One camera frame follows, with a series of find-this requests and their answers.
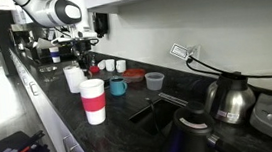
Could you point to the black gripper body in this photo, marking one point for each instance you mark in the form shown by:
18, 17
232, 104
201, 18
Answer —
83, 47

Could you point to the large white mug red inside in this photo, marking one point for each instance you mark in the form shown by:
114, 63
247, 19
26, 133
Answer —
94, 69

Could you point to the tilted white ceramic mug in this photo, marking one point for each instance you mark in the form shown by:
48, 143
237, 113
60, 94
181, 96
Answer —
101, 65

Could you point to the paper cup with blue band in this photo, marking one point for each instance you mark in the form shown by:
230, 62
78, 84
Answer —
55, 54

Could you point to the glass dripper base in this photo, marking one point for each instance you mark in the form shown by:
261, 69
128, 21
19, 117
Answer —
51, 78

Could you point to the steel funnel dripper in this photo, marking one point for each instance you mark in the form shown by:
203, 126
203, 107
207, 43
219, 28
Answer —
47, 69

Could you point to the teal mug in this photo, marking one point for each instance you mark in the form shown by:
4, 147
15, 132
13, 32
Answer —
117, 86

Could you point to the white cup with red band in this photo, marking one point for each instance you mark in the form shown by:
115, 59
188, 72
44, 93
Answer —
93, 101

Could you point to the red plastic container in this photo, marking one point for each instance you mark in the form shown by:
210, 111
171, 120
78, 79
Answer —
134, 74

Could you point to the white base cabinets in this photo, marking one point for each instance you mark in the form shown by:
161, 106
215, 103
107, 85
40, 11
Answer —
49, 114

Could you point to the clear plastic container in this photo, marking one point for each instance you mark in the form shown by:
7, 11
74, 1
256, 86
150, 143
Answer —
155, 81

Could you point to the red black hand tool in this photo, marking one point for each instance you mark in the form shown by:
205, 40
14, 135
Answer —
26, 149

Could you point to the black kettle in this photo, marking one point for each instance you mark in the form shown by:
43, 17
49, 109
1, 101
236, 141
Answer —
195, 134

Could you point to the steel kettle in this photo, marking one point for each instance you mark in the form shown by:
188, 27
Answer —
232, 102

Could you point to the white wall outlet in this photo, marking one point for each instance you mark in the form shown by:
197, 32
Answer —
185, 51

